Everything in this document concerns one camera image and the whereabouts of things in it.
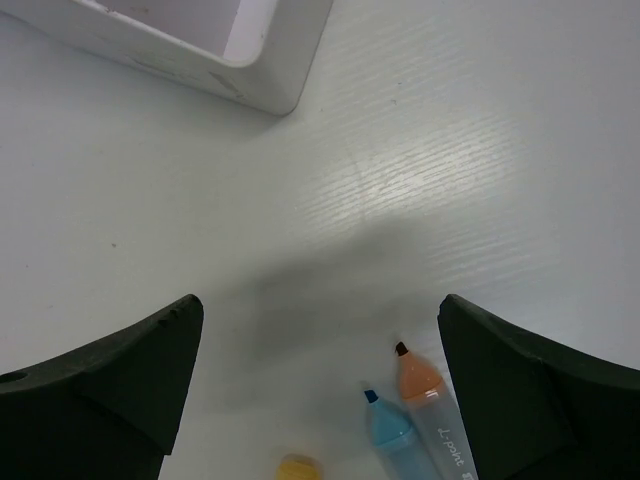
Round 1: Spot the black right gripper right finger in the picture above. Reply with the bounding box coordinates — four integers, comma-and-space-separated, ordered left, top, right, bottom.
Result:
438, 294, 639, 479

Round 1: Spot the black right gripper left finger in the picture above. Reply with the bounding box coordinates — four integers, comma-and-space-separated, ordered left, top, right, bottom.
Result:
1, 295, 204, 479

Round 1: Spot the orange highlighter pen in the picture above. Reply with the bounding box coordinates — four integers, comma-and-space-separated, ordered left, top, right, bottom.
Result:
395, 341, 478, 480

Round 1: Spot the blue highlighter pen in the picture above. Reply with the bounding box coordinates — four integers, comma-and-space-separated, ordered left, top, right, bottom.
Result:
364, 388, 441, 480

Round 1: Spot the yellow marker cap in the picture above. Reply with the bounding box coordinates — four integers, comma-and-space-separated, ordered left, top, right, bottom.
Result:
275, 454, 321, 480

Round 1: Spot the white purple desk organizer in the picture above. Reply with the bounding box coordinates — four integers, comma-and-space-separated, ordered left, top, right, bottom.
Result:
1, 0, 332, 116

